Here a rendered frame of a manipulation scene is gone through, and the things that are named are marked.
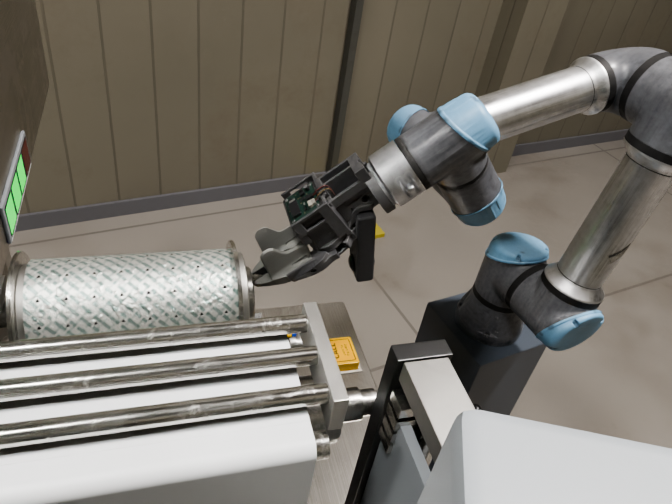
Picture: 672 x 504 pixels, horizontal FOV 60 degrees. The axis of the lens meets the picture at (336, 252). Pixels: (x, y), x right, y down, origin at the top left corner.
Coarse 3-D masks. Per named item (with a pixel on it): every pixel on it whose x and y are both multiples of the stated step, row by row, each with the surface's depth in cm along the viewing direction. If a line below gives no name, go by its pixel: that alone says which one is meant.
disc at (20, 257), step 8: (16, 256) 67; (24, 256) 70; (16, 264) 66; (8, 272) 64; (16, 272) 66; (8, 280) 63; (8, 288) 63; (8, 296) 63; (8, 304) 62; (8, 312) 62; (8, 320) 62; (8, 328) 62; (8, 336) 63; (16, 336) 64
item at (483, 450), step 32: (480, 416) 9; (512, 416) 10; (448, 448) 10; (480, 448) 9; (512, 448) 9; (544, 448) 9; (576, 448) 9; (608, 448) 9; (640, 448) 9; (448, 480) 9; (480, 480) 9; (512, 480) 9; (544, 480) 9; (576, 480) 9; (608, 480) 9; (640, 480) 9
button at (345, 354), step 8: (336, 344) 116; (344, 344) 117; (352, 344) 117; (336, 352) 115; (344, 352) 115; (352, 352) 115; (336, 360) 113; (344, 360) 113; (352, 360) 114; (344, 368) 114; (352, 368) 114
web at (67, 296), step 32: (96, 256) 71; (128, 256) 71; (160, 256) 71; (192, 256) 72; (224, 256) 73; (32, 288) 65; (64, 288) 65; (96, 288) 66; (128, 288) 67; (160, 288) 68; (192, 288) 69; (224, 288) 70; (32, 320) 64; (64, 320) 65; (96, 320) 66; (128, 320) 67; (160, 320) 68; (192, 320) 69; (224, 320) 70
